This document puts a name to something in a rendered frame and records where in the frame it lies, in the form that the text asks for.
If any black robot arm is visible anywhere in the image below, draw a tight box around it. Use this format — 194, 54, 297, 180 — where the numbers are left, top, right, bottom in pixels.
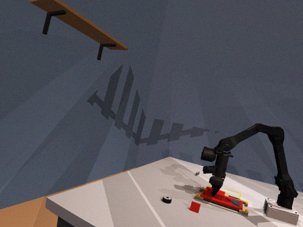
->
201, 123, 298, 210

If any small black tyre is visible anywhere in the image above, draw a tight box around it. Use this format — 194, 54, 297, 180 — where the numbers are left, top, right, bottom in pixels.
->
162, 196, 172, 203

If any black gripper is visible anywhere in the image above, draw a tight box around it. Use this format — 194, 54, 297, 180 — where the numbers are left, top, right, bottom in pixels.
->
209, 163, 227, 196

